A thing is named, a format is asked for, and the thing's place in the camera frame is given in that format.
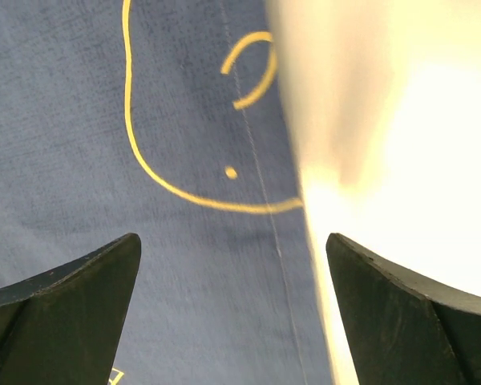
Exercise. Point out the silver metal cup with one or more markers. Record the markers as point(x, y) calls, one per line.
point(382, 101)

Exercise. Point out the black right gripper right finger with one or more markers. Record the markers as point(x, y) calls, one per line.
point(403, 327)

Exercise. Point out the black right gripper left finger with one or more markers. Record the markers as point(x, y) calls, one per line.
point(63, 326)

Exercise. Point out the blue placemat with yellow fish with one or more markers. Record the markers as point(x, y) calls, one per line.
point(115, 118)

